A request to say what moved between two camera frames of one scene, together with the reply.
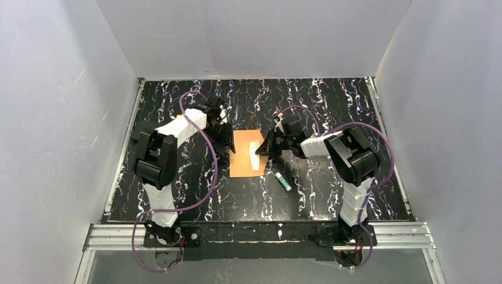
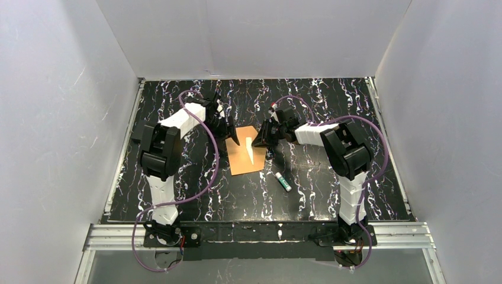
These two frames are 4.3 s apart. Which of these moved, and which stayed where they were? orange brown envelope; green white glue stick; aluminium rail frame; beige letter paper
Moved: beige letter paper
Stayed: orange brown envelope; green white glue stick; aluminium rail frame
